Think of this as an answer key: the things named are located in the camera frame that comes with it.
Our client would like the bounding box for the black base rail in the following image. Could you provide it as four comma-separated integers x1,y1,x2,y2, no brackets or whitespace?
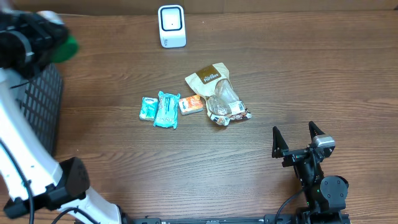
122,215,351,224

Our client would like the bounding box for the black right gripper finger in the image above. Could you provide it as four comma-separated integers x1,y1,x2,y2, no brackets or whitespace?
308,121,325,139
272,126,289,158

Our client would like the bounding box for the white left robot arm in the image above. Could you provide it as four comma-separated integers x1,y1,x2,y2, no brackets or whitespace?
1,10,129,224

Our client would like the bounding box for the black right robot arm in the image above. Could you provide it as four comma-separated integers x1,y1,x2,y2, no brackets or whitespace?
272,121,351,223

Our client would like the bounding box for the white barcode scanner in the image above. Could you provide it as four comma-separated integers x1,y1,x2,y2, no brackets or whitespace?
158,4,187,49

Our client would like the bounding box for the green lid jar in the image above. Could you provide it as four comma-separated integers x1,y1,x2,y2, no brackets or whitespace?
52,35,80,63

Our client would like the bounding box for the brown bread snack bag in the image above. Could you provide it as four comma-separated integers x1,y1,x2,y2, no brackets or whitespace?
185,63,252,126

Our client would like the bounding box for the teal wet wipes pack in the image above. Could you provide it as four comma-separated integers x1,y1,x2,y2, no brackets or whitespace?
153,91,180,129

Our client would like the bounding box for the small teal tissue pack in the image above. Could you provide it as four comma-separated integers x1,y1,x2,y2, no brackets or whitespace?
139,97,159,121

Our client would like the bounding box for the orange tissue pack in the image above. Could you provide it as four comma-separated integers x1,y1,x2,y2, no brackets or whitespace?
178,95,203,115

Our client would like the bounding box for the grey plastic basket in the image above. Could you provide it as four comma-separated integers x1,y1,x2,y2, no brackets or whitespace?
11,64,63,155

